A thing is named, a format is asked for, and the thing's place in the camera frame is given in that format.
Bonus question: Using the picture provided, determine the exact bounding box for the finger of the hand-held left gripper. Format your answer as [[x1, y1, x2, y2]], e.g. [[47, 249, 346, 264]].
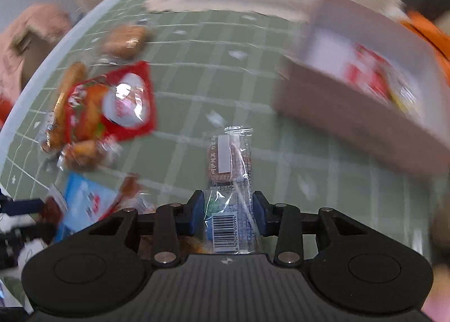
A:
[[0, 221, 54, 244], [0, 197, 48, 216]]

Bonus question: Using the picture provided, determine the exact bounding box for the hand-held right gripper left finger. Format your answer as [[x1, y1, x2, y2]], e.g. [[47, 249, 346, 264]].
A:
[[88, 190, 205, 269]]

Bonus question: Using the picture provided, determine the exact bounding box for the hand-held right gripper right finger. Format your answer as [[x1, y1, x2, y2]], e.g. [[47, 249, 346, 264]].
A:
[[252, 190, 368, 269]]

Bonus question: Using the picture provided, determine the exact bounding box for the dark brown snack packet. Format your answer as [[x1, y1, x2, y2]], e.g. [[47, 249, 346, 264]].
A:
[[40, 195, 68, 225]]

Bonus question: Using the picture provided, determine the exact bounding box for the clear snack bar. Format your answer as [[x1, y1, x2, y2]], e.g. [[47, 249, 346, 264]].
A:
[[202, 125, 264, 256]]

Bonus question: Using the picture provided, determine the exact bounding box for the blue white snack packet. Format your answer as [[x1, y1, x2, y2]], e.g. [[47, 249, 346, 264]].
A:
[[53, 172, 122, 242]]

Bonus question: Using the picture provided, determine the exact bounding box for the pink cardboard box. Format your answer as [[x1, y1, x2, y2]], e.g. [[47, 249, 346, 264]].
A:
[[274, 0, 450, 175]]

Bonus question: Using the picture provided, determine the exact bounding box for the red-brown snack packet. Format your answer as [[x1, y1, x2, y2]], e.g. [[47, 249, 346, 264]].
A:
[[105, 174, 157, 217]]

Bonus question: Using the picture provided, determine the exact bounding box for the small clear wrapped pastry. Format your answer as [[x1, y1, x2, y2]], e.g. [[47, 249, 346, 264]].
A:
[[57, 137, 122, 172]]

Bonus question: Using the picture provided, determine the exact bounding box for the green checked tablecloth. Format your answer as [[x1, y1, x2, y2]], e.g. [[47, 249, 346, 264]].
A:
[[0, 0, 450, 309]]

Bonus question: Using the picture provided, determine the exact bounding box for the long orange snack packet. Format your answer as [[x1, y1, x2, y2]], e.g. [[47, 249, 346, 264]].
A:
[[40, 62, 89, 152]]

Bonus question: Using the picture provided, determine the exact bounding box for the pink garment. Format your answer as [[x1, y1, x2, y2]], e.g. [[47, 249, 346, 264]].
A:
[[0, 4, 73, 106]]

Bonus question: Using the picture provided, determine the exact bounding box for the red white snack packet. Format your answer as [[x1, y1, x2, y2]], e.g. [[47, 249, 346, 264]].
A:
[[343, 44, 423, 116]]

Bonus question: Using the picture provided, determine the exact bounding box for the brown bread packet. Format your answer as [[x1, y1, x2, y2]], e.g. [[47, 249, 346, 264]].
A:
[[102, 23, 150, 61]]

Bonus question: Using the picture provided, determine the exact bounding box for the pale pink cloth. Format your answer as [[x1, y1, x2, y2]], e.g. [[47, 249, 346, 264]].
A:
[[420, 292, 450, 322]]

